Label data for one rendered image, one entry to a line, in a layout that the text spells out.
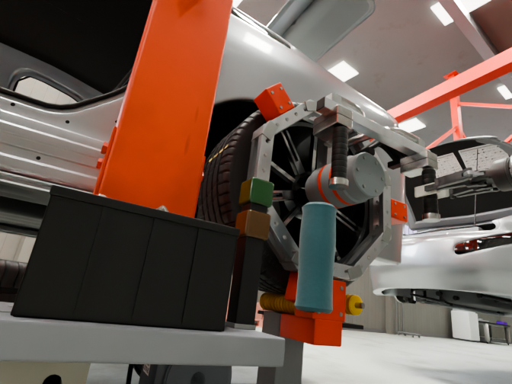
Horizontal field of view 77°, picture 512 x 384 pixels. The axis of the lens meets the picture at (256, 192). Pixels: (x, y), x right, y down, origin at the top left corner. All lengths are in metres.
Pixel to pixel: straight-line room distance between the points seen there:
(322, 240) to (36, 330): 0.61
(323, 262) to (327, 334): 0.24
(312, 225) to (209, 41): 0.48
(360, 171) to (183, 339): 0.68
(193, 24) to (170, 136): 0.26
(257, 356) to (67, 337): 0.19
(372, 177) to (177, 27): 0.61
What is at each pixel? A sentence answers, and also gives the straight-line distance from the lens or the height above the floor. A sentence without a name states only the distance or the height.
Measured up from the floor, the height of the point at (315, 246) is 0.63.
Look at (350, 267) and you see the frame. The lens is 1.03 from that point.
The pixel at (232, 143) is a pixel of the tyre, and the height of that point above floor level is 0.92.
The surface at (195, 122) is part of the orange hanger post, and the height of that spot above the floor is 0.80.
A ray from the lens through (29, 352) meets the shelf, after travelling 0.33.
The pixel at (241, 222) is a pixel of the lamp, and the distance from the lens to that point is 0.47.
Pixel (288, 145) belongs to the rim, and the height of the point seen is 0.99.
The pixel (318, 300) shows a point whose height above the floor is 0.50.
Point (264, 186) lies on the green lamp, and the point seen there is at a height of 0.65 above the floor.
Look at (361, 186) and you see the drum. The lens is 0.90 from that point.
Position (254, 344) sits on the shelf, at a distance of 0.38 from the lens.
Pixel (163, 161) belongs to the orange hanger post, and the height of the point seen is 0.70.
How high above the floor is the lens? 0.49
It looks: 19 degrees up
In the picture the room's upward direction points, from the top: 7 degrees clockwise
